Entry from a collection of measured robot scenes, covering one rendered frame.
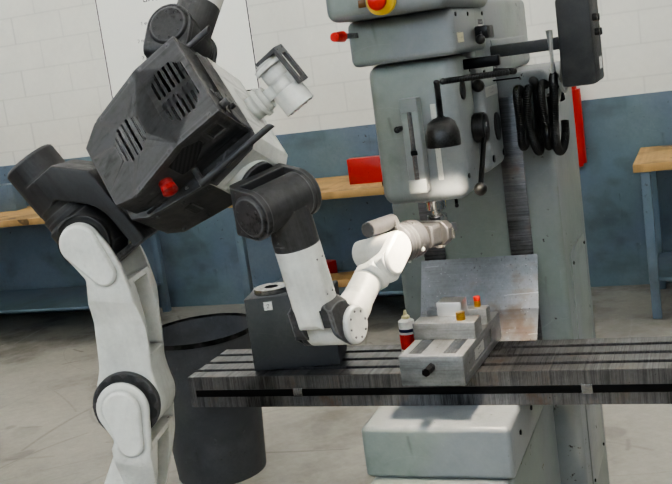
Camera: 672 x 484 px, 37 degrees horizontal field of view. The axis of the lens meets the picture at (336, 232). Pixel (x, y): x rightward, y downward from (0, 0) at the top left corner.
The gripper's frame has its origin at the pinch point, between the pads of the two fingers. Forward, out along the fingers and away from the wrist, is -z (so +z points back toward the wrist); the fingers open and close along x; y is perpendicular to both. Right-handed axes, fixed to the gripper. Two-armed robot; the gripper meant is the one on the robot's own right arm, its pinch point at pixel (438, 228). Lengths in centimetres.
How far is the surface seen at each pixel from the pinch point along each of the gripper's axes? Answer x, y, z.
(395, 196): 3.7, -9.7, 10.6
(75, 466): 251, 123, -64
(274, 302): 38.0, 14.5, 18.6
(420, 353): -3.2, 24.7, 18.2
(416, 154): -4.4, -19.2, 12.3
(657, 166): 71, 33, -332
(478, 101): -7.1, -28.1, -12.5
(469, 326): -9.2, 21.5, 6.1
